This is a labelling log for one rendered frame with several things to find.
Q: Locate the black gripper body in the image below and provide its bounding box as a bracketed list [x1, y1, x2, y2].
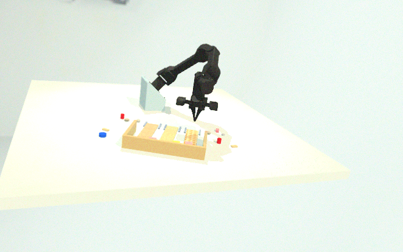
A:
[176, 88, 218, 111]

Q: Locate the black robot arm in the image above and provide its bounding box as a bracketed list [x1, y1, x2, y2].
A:
[150, 44, 221, 108]

